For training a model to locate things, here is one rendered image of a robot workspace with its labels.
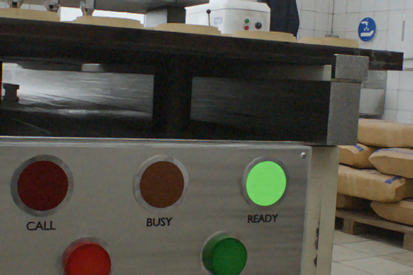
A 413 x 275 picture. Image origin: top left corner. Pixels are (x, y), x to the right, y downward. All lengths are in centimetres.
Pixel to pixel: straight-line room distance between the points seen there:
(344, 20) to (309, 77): 546
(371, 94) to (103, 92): 455
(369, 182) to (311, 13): 202
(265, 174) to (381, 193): 380
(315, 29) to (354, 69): 544
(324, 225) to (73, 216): 22
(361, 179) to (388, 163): 20
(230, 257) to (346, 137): 13
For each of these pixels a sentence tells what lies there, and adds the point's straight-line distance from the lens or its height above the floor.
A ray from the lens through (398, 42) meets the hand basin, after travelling 546.
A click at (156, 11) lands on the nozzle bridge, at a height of 101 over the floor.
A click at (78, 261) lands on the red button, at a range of 47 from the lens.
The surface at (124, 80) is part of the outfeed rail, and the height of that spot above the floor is 88.
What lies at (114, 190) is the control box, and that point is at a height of 81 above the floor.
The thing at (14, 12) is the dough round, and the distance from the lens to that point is 48.
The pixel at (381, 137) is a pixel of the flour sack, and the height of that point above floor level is 60.
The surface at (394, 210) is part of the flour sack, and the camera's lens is 437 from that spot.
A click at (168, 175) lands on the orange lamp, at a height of 82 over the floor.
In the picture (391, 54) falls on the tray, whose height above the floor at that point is 91.
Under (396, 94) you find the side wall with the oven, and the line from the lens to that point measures 558.
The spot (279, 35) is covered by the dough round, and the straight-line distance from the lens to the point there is 55.
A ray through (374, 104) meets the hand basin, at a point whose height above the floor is 78.
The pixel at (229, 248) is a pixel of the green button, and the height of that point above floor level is 77.
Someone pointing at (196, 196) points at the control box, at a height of 80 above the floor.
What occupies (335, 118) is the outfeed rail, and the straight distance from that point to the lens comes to 55.
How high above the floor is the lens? 88
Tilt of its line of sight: 5 degrees down
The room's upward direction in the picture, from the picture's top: 3 degrees clockwise
